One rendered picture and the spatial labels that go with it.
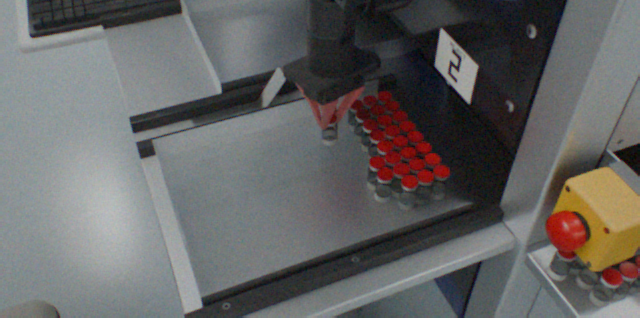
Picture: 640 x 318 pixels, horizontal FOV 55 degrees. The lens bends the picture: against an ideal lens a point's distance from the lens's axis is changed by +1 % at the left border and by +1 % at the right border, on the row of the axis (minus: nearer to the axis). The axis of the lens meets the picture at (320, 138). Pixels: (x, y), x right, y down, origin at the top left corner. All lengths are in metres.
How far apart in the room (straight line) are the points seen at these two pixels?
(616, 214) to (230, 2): 0.77
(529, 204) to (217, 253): 0.37
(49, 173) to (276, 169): 1.45
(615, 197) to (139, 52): 0.76
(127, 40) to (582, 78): 0.76
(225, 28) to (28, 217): 1.18
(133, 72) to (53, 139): 1.31
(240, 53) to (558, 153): 0.57
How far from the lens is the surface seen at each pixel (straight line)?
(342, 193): 0.80
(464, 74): 0.77
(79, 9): 1.32
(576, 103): 0.63
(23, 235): 2.06
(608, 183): 0.68
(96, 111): 2.38
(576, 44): 0.61
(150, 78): 1.01
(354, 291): 0.72
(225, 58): 1.03
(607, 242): 0.65
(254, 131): 0.88
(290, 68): 0.74
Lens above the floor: 1.49
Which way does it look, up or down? 44 degrees down
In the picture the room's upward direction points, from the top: straight up
